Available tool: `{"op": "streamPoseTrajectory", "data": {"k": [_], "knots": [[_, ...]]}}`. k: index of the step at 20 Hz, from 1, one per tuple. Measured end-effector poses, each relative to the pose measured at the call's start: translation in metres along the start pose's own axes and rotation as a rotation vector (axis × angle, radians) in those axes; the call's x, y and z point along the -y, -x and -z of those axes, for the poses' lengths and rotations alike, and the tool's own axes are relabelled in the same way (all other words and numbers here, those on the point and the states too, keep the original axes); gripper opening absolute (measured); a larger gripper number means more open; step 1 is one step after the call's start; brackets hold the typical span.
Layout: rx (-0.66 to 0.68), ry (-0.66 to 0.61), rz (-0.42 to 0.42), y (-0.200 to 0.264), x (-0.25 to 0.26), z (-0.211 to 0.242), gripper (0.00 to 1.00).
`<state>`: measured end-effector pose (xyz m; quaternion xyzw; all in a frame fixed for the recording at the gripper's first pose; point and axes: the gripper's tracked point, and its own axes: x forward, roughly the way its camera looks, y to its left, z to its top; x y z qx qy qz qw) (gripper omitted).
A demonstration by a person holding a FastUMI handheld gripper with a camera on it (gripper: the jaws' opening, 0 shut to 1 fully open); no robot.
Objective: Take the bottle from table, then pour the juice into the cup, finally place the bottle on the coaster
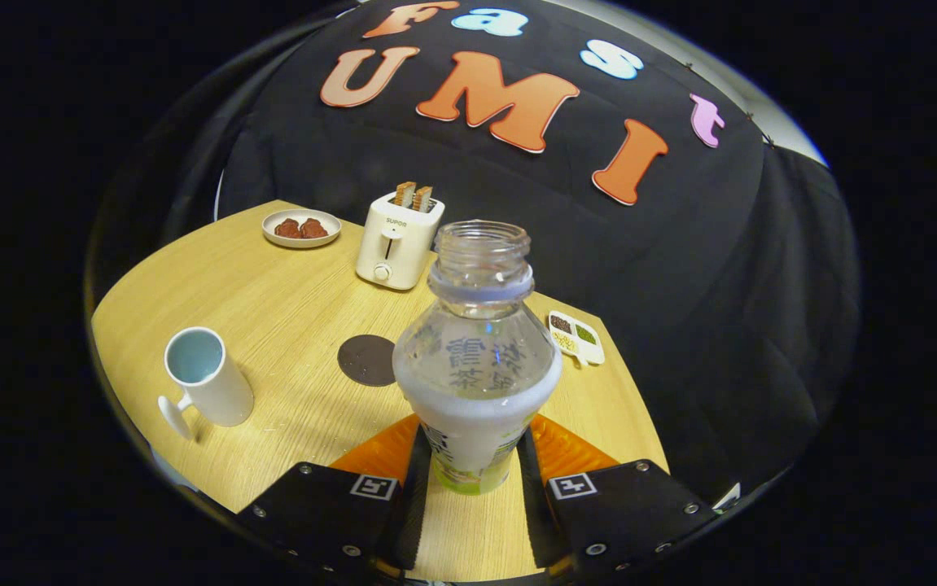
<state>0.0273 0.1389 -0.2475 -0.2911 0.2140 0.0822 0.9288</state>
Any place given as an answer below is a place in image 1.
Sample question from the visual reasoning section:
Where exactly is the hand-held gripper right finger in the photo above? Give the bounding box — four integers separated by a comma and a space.
517, 413, 717, 580

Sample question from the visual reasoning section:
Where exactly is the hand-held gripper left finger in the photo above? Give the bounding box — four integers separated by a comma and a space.
236, 413, 434, 580

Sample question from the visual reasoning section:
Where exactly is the clear plastic juice bottle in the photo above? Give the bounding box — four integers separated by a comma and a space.
392, 220, 563, 496

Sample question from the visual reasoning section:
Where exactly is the dark brown round coaster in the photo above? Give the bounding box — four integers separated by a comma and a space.
337, 334, 397, 387

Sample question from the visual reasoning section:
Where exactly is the white cup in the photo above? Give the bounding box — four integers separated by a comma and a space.
157, 326, 256, 441

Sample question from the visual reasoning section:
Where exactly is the white divided bean dish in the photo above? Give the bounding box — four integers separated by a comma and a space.
548, 310, 606, 369

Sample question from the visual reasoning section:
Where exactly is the wooden table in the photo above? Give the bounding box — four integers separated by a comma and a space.
90, 199, 670, 583

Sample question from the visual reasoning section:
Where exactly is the white toaster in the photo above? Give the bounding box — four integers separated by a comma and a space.
355, 191, 446, 291

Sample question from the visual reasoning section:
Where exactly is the white round plate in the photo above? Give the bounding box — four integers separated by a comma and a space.
262, 209, 343, 249

